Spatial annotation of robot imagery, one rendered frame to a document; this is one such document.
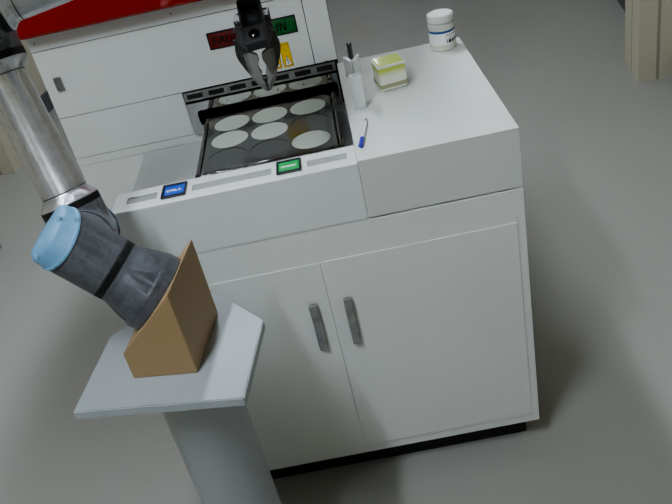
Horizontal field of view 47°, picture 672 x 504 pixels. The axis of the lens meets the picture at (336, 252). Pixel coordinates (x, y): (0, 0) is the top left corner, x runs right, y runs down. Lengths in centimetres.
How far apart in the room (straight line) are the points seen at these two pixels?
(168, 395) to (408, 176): 69
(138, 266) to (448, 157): 70
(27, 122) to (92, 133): 85
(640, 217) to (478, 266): 140
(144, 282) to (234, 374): 23
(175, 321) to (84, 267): 18
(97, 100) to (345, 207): 91
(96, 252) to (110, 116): 100
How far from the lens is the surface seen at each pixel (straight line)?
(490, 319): 195
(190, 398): 139
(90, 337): 315
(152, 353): 143
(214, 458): 162
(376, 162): 167
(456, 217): 177
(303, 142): 196
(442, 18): 215
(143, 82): 228
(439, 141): 168
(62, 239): 139
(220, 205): 171
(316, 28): 221
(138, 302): 139
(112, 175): 242
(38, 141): 153
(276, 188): 168
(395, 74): 197
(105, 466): 259
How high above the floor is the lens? 171
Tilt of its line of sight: 33 degrees down
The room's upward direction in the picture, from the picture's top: 13 degrees counter-clockwise
